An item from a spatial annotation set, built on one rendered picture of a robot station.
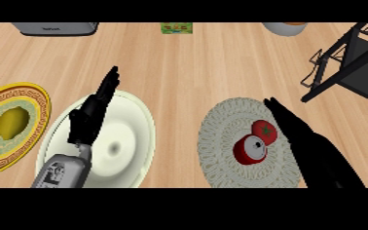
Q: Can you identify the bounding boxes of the yellow lemon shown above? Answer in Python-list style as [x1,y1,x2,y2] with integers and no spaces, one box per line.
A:
[0,106,32,141]

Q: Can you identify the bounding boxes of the black wire tiered shelf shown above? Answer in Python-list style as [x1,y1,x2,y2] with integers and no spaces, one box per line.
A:
[299,21,368,103]

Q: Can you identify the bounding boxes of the yellow patterned plate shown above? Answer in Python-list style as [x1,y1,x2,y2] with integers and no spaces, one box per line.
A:
[0,82,54,173]

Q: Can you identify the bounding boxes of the green box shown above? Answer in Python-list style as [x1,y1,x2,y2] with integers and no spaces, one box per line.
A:
[160,21,194,35]

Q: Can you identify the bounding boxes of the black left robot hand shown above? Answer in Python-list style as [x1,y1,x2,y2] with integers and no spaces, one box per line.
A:
[67,65,123,147]

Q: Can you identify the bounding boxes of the white round woven placemat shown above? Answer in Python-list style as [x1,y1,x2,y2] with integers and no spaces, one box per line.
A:
[197,96,302,189]

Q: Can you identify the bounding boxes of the white bowl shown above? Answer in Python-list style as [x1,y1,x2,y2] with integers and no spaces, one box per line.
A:
[261,21,310,37]

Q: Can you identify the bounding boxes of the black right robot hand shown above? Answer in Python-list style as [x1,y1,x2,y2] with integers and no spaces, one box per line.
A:
[262,96,368,189]

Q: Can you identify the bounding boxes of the grey appliance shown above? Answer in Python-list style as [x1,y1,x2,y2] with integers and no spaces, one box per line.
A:
[11,21,101,37]

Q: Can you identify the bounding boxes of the cream white plate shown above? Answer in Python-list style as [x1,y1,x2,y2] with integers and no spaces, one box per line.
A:
[35,89,157,189]

